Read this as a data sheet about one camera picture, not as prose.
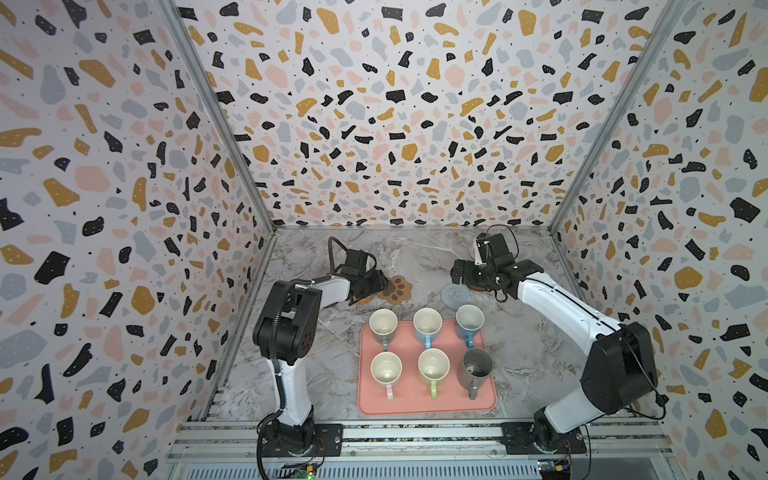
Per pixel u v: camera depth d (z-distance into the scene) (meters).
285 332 0.51
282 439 0.67
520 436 0.75
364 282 0.89
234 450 0.73
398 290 1.03
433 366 0.85
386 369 0.84
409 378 0.83
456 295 1.03
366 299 0.99
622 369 0.44
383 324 0.91
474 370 0.84
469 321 0.91
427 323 0.90
